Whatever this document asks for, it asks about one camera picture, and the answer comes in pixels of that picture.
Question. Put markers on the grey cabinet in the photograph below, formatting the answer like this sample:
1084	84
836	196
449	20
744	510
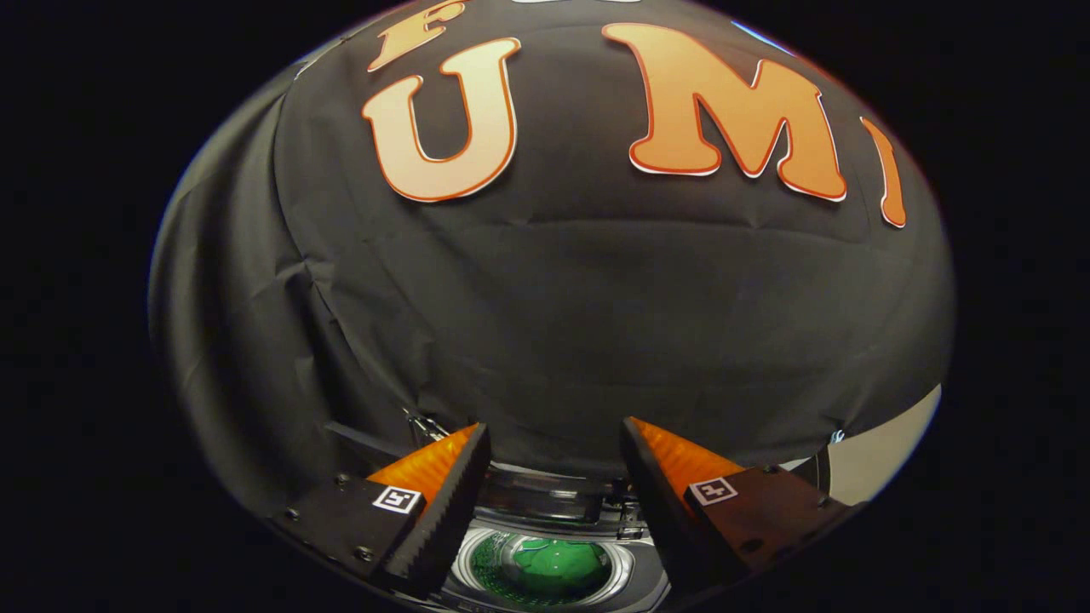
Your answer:
877	451

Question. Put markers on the grey washing machine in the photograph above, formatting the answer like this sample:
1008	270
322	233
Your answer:
634	566

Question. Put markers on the green polo shirt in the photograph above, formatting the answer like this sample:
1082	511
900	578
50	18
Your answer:
558	564

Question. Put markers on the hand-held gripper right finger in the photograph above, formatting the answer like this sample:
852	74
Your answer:
660	511

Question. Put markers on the black backdrop cloth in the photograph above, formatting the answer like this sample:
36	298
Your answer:
596	323

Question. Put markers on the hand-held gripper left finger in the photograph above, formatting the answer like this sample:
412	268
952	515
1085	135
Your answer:
447	511

